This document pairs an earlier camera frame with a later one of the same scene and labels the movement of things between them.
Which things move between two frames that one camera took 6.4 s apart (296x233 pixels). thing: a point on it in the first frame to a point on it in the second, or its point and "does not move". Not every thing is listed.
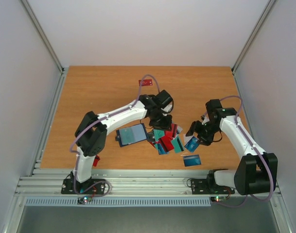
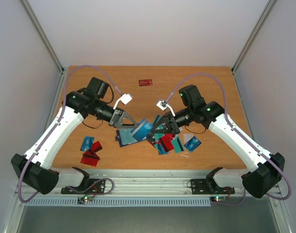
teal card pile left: [158, 134] does not move
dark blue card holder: [130, 135] does not move
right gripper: [199, 129] to [171, 124]
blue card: [192, 160] to [142, 130]
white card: [186, 139] does not move
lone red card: [146, 82] does not move
